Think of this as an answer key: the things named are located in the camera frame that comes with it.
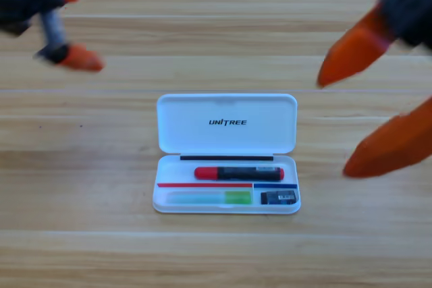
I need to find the white Unitree pencil case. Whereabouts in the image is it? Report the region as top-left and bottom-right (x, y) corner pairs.
(152, 93), (302, 214)

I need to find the dark blue eraser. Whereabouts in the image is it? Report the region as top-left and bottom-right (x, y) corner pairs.
(260, 190), (300, 206)

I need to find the red and black marker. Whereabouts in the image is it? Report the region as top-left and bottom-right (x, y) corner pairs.
(194, 165), (286, 183)

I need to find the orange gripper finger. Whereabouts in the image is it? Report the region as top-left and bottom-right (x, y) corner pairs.
(342, 94), (432, 179)

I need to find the green capped translucent highlighter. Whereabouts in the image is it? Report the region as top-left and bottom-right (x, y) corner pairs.
(167, 190), (254, 206)

